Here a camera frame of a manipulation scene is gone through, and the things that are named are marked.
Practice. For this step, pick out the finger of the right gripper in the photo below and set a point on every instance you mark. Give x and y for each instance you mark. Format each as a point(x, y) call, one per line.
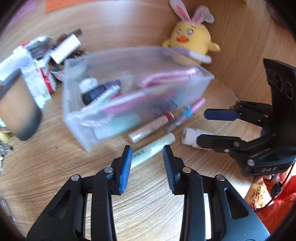
point(218, 143)
point(221, 114)

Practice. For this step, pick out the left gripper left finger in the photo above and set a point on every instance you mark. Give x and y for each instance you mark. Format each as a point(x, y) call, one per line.
point(64, 216)

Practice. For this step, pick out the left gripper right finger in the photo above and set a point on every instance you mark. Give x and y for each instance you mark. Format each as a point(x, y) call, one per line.
point(231, 217)

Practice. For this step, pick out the small white bottle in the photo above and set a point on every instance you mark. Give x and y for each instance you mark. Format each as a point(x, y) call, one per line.
point(190, 135)

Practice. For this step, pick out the dark blue small box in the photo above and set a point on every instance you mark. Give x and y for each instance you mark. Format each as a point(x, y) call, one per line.
point(163, 107)

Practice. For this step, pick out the green white tube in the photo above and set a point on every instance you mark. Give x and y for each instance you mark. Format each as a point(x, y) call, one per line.
point(151, 149)

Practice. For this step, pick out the cream tube with red band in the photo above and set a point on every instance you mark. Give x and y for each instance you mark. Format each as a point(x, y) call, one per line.
point(150, 128)

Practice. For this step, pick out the black capped purple tube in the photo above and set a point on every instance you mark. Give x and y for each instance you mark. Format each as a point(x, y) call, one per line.
point(92, 94)

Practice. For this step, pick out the pink scissors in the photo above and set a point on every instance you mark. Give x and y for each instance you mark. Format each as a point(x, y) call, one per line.
point(131, 104)

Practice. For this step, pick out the white tape roll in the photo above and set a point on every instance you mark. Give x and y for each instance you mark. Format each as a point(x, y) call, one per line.
point(87, 84)

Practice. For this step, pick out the person's right hand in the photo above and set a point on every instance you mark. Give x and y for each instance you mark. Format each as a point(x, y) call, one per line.
point(272, 177)

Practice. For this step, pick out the yellow chick plush toy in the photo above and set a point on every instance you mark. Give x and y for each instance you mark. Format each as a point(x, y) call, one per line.
point(190, 37)

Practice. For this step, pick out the clear plastic storage box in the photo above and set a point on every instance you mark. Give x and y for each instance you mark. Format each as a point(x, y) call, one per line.
point(142, 71)

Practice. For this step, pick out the brown lidded mug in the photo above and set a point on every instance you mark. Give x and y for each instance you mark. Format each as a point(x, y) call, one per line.
point(19, 110)

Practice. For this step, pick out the white bowl of beads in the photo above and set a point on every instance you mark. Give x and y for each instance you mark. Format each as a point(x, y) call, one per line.
point(57, 70)

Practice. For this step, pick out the stack of books and papers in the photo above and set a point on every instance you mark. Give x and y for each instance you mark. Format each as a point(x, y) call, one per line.
point(32, 58)

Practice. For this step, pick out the white rectangular box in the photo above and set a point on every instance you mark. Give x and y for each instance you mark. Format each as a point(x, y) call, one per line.
point(65, 48)

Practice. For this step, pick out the orange sticky note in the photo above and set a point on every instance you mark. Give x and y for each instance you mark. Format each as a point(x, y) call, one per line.
point(53, 5)

